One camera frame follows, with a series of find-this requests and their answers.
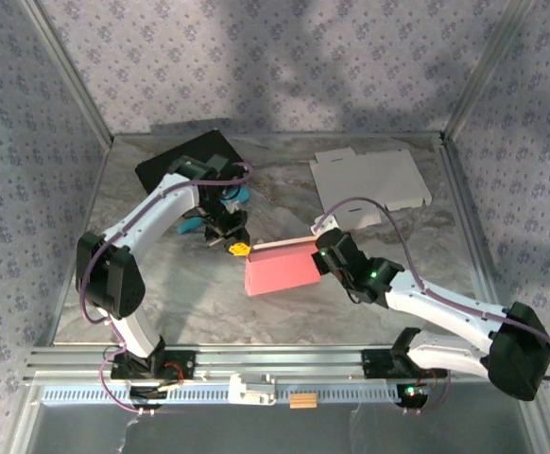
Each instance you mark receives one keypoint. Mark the pink and white paper box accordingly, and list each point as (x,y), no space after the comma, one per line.
(280,274)

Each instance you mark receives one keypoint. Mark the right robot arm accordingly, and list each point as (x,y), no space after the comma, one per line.
(445,307)

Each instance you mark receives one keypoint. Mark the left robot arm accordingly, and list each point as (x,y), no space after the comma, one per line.
(114,279)

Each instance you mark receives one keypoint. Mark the black connector box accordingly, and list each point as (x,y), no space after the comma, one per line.
(145,392)

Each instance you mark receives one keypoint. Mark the teal tube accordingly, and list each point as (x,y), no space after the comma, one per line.
(187,228)

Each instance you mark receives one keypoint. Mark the black case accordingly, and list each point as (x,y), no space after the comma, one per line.
(161,163)

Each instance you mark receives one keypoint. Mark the white plastic clip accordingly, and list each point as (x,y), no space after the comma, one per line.
(251,390)

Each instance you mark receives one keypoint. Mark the small wooden block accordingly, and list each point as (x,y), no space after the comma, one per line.
(303,402)

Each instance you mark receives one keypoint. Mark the black controller with light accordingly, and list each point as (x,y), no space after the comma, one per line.
(414,399)

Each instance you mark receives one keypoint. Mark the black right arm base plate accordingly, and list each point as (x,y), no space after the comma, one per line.
(374,364)

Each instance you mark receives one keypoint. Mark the aluminium frame rail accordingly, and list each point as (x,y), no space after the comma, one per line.
(280,361)

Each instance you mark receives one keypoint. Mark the aluminium side rail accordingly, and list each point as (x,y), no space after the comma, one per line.
(464,208)

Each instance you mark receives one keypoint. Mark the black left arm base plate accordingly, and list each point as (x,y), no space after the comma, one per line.
(180,366)

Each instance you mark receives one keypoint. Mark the aluminium frame post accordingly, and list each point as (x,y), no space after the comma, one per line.
(486,71)
(69,71)

